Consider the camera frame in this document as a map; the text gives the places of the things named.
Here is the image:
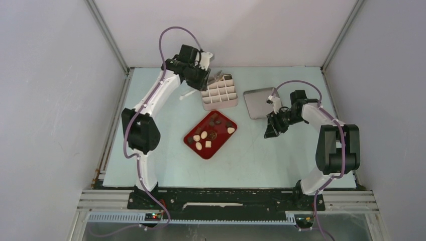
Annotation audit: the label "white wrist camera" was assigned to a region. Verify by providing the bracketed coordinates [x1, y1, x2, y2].
[198, 52, 214, 70]
[266, 95, 282, 114]

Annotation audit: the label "purple cable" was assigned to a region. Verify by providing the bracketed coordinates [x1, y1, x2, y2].
[271, 80, 347, 241]
[87, 26, 203, 237]

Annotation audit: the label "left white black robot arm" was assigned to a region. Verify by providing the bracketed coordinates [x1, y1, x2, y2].
[121, 45, 214, 209]

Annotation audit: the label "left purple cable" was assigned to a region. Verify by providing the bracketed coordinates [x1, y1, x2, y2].
[87, 26, 203, 237]

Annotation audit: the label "white heart chocolate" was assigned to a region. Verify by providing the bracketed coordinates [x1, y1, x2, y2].
[227, 127, 235, 135]

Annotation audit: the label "white oval chocolate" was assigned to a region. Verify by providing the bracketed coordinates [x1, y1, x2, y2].
[200, 131, 207, 139]
[195, 142, 202, 151]

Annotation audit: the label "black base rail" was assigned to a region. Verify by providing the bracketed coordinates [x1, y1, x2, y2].
[127, 187, 326, 221]

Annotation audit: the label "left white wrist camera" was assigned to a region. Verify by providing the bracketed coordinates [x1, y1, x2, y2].
[198, 52, 214, 70]

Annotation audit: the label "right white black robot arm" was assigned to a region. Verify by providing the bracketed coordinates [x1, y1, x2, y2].
[264, 90, 360, 210]

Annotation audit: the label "white divided chocolate box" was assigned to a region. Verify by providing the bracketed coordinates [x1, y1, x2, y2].
[201, 74, 238, 111]

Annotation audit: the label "grey cable duct strip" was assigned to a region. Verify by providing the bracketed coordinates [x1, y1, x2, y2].
[87, 212, 296, 225]

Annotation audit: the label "round foil wrapped chocolate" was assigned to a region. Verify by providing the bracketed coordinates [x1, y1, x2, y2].
[207, 131, 218, 141]

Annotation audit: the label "silver metal tongs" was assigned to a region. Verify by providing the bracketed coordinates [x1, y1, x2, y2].
[179, 70, 223, 100]

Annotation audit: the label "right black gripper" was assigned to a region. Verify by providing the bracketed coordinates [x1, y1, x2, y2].
[264, 108, 305, 139]

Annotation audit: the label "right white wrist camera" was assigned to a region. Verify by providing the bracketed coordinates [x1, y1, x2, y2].
[266, 95, 282, 114]

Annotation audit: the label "red plastic tray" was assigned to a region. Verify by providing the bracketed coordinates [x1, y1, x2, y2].
[183, 110, 238, 160]

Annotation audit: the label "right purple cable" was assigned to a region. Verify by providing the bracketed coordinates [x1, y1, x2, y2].
[271, 80, 347, 241]

